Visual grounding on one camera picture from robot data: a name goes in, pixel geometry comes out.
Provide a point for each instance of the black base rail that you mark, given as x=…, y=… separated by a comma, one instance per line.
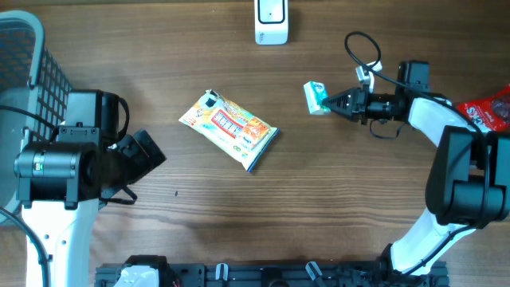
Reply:
x=342, y=274

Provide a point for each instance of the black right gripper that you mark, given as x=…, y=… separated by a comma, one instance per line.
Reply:
x=357, y=107

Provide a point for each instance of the white barcode scanner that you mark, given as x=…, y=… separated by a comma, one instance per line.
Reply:
x=271, y=22

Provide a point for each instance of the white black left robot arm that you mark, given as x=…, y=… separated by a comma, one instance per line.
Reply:
x=88, y=162

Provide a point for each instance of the yellow wet wipes pack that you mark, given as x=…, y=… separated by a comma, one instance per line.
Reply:
x=238, y=132

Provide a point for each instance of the red candy bag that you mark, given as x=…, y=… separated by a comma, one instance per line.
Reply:
x=490, y=113

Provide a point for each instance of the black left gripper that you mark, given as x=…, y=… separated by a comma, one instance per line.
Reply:
x=155, y=156

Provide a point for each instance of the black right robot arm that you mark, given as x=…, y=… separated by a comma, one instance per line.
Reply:
x=468, y=184

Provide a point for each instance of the teal tissue pack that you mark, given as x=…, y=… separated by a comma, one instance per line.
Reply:
x=314, y=93

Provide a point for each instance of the grey black shopping basket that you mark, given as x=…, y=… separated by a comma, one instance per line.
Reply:
x=32, y=81

